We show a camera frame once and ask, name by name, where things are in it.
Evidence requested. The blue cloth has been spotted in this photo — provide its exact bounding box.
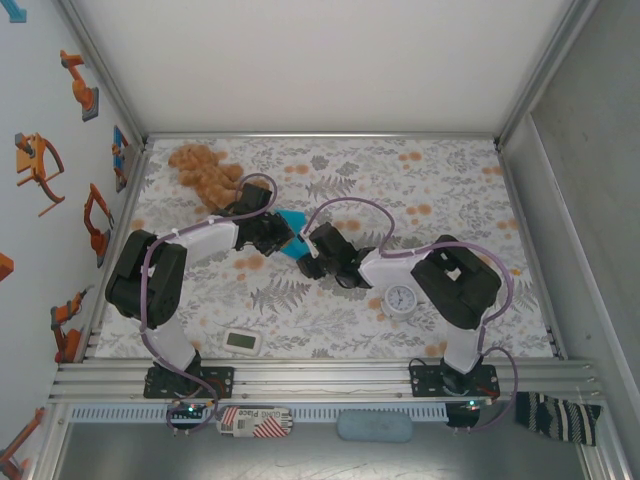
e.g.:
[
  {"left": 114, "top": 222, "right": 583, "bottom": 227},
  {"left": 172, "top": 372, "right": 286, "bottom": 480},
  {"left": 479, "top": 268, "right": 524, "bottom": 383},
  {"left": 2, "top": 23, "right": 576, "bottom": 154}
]
[{"left": 274, "top": 208, "right": 315, "bottom": 262}]

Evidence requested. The floral print table mat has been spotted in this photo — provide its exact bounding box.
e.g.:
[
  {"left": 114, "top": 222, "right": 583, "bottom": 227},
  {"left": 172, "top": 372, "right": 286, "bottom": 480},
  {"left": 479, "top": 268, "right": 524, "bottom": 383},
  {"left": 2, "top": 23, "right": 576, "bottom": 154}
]
[{"left": 94, "top": 137, "right": 556, "bottom": 360}]

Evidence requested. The white round alarm clock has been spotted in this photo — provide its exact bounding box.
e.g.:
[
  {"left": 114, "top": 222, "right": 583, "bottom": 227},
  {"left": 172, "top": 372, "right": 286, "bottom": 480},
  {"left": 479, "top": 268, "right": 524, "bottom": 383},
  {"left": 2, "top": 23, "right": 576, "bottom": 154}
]
[{"left": 382, "top": 283, "right": 426, "bottom": 319}]

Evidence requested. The brown plush teddy bear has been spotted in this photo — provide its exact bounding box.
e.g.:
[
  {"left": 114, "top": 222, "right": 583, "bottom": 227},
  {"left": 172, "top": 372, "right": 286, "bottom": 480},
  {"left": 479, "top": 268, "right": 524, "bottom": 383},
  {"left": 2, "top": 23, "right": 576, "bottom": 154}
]
[{"left": 168, "top": 144, "right": 246, "bottom": 210}]

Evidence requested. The white digital timer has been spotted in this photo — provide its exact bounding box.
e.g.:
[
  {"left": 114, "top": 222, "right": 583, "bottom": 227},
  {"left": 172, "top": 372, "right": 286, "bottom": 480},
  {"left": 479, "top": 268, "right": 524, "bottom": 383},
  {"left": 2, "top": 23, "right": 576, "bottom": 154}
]
[{"left": 222, "top": 328, "right": 264, "bottom": 357}]

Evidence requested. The red white striped pouch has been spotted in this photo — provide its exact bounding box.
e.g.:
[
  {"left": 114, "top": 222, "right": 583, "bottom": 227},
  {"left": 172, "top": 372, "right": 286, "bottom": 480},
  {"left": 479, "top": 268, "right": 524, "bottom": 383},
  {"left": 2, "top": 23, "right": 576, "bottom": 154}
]
[{"left": 215, "top": 405, "right": 294, "bottom": 440}]

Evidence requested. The grey blue sponge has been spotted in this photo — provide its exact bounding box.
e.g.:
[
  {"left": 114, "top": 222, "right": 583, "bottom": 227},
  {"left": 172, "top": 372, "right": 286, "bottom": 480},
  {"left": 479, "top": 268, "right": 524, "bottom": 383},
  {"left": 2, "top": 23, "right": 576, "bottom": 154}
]
[{"left": 336, "top": 409, "right": 414, "bottom": 444}]

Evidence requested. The black white striped sock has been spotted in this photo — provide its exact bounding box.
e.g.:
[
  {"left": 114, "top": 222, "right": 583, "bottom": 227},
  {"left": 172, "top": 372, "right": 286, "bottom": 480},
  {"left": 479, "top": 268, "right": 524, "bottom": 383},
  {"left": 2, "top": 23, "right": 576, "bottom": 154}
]
[{"left": 514, "top": 391, "right": 604, "bottom": 448}]

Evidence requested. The aluminium profile frame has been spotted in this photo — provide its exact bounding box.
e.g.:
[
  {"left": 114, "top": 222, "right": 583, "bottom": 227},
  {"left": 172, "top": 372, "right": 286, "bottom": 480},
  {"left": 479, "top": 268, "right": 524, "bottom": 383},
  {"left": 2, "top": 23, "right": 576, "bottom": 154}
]
[{"left": 29, "top": 0, "right": 631, "bottom": 480}]

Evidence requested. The thin black wire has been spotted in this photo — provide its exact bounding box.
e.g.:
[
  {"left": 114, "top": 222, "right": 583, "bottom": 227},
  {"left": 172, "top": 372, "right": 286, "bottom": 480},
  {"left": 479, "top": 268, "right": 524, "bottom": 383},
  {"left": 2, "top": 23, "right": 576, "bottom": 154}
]
[{"left": 406, "top": 354, "right": 444, "bottom": 374}]

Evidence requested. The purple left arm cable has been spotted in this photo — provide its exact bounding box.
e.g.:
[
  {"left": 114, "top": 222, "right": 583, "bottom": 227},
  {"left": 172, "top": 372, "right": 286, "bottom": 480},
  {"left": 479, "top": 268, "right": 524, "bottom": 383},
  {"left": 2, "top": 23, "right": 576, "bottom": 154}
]
[{"left": 138, "top": 172, "right": 280, "bottom": 437}]

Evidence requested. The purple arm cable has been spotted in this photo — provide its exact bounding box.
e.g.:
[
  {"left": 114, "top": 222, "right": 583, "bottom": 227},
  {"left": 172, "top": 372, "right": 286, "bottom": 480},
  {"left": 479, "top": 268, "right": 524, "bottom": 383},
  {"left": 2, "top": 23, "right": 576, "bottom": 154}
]
[
  {"left": 302, "top": 197, "right": 524, "bottom": 434},
  {"left": 138, "top": 172, "right": 280, "bottom": 437}
]

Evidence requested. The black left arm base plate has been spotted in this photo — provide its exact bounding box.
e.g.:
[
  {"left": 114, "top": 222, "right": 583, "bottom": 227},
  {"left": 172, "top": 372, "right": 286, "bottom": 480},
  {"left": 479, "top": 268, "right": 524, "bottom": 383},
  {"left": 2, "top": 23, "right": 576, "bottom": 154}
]
[{"left": 143, "top": 366, "right": 236, "bottom": 400}]

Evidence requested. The white slotted cable duct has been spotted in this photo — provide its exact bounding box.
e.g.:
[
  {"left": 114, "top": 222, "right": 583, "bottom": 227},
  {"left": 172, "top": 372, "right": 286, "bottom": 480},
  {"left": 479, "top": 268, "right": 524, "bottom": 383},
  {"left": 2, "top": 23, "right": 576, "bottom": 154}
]
[{"left": 69, "top": 403, "right": 449, "bottom": 422}]

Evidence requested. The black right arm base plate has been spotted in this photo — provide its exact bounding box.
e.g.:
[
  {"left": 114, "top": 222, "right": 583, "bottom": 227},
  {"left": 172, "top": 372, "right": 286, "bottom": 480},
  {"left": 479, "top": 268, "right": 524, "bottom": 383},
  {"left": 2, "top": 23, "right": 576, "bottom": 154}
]
[{"left": 408, "top": 364, "right": 500, "bottom": 400}]

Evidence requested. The blue orange machine wall sticker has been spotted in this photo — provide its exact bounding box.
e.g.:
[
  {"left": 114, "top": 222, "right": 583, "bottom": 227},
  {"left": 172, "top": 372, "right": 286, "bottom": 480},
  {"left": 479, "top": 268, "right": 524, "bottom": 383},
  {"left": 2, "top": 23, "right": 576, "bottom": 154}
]
[{"left": 112, "top": 124, "right": 132, "bottom": 194}]

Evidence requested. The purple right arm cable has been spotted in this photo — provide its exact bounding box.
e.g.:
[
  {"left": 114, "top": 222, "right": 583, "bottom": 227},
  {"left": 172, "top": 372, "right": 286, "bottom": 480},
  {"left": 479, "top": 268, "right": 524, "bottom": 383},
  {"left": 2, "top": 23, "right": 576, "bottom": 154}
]
[{"left": 302, "top": 197, "right": 524, "bottom": 434}]

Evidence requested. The orange claw machine wall sticker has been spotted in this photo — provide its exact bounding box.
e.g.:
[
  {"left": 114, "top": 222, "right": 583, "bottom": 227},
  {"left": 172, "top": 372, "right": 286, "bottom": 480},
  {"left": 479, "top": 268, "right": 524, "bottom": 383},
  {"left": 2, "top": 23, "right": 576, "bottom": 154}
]
[{"left": 13, "top": 132, "right": 67, "bottom": 219}]

